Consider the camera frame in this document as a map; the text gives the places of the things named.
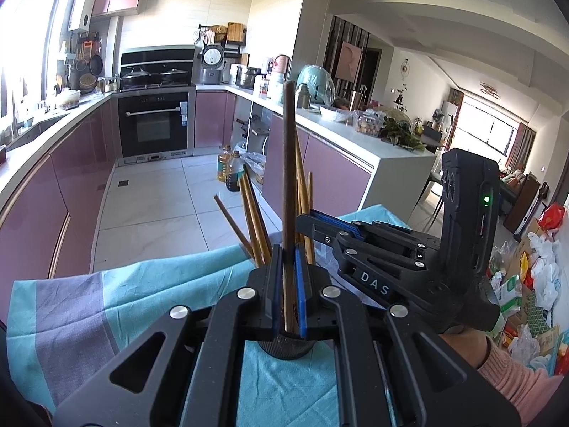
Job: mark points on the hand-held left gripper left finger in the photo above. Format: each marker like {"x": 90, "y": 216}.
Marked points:
{"x": 278, "y": 302}

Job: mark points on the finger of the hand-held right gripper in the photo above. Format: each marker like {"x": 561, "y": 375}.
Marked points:
{"x": 320, "y": 231}
{"x": 338, "y": 224}

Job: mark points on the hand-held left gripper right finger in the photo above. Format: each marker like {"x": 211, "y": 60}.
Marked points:
{"x": 302, "y": 302}

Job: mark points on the black mesh utensil holder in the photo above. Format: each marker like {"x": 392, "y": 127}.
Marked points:
{"x": 286, "y": 349}

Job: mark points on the person's right forearm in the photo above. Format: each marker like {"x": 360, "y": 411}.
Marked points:
{"x": 511, "y": 378}

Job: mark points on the pink kitchen peninsula counter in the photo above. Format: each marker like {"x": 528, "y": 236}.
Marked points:
{"x": 338, "y": 164}

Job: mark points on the dark wooden side cabinet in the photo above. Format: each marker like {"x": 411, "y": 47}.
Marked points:
{"x": 522, "y": 204}

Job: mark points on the red plastic bag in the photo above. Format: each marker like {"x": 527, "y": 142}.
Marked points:
{"x": 551, "y": 218}

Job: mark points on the white plastic bag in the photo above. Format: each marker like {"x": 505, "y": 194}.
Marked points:
{"x": 544, "y": 271}

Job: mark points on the cooking oil bottles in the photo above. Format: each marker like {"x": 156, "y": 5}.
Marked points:
{"x": 234, "y": 173}

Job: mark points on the curtained window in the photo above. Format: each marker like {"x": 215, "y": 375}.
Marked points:
{"x": 484, "y": 129}

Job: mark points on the clear food container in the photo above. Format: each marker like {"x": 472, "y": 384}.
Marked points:
{"x": 369, "y": 123}

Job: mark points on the white bowl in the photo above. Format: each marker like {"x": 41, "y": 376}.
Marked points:
{"x": 335, "y": 114}

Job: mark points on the green leafy plant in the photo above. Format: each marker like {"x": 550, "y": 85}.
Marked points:
{"x": 402, "y": 135}

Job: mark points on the steel thermos flask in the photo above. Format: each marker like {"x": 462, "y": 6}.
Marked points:
{"x": 303, "y": 95}

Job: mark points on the green fan in plastic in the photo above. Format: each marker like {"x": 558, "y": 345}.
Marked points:
{"x": 316, "y": 82}

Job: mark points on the teal and grey tablecloth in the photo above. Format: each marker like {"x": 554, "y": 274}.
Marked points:
{"x": 133, "y": 284}

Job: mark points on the pink electric kettle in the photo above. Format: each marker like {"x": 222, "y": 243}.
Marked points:
{"x": 281, "y": 69}

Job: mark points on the steel stock pot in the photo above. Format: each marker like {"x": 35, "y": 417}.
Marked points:
{"x": 247, "y": 76}

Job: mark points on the black built-in oven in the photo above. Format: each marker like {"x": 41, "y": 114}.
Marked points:
{"x": 153, "y": 124}

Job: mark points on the silver rice cooker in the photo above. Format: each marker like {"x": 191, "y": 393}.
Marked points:
{"x": 211, "y": 64}

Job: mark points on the black wok with lid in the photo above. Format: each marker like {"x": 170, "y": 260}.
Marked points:
{"x": 174, "y": 75}
{"x": 135, "y": 76}

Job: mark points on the wooden cutting board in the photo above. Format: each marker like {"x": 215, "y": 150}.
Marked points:
{"x": 235, "y": 33}

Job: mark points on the black range hood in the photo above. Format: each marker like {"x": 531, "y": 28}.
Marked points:
{"x": 158, "y": 55}

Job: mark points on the pink kitchen base cabinets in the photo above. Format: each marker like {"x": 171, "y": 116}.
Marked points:
{"x": 58, "y": 195}

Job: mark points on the steel kettle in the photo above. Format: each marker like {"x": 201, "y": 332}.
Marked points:
{"x": 111, "y": 83}

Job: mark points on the woven basket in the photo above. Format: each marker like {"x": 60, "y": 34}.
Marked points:
{"x": 88, "y": 81}

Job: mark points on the hanging frying pan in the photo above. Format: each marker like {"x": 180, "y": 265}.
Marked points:
{"x": 96, "y": 65}

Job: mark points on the white casserole dish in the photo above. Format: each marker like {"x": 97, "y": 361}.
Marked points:
{"x": 67, "y": 99}

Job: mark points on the kitchen sink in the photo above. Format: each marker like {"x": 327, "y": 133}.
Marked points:
{"x": 38, "y": 131}

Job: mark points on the white water heater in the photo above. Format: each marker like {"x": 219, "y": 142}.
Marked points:
{"x": 83, "y": 6}

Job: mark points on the kitchen window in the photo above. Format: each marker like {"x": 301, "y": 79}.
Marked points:
{"x": 26, "y": 31}

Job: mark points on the framed wall picture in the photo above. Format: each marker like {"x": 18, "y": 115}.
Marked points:
{"x": 347, "y": 61}

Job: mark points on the wall clock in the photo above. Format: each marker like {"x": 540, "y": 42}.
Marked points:
{"x": 405, "y": 67}

